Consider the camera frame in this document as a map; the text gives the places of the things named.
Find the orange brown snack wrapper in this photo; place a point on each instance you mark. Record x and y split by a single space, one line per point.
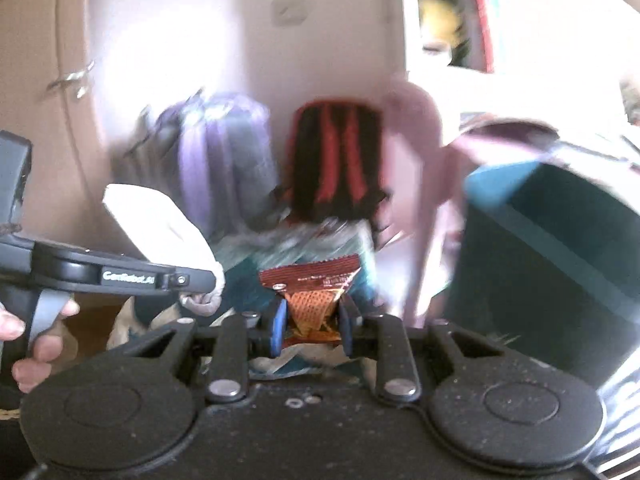
312 300

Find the pink desk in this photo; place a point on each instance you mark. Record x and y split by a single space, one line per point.
415 125

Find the white desk hutch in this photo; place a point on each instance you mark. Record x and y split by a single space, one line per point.
550 20

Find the purple grey backpack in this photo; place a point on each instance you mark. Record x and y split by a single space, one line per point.
210 160

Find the red black backpack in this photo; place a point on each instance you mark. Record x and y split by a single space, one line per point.
330 160

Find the white paper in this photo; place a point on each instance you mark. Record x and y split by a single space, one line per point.
150 225

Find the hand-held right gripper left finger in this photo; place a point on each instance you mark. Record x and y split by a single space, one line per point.
279 325

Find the beige wall socket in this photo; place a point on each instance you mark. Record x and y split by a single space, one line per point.
289 11

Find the dark green trash bin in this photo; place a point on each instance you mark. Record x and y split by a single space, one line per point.
550 260

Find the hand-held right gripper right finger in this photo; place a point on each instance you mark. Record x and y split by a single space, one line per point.
346 327

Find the person's left hand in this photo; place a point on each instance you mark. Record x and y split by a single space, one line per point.
42 352

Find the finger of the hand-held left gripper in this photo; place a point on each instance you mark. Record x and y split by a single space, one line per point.
192 281

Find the teal white zigzag quilt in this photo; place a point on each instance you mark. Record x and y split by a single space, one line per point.
240 260

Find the beige wooden door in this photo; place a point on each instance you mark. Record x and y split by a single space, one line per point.
45 35

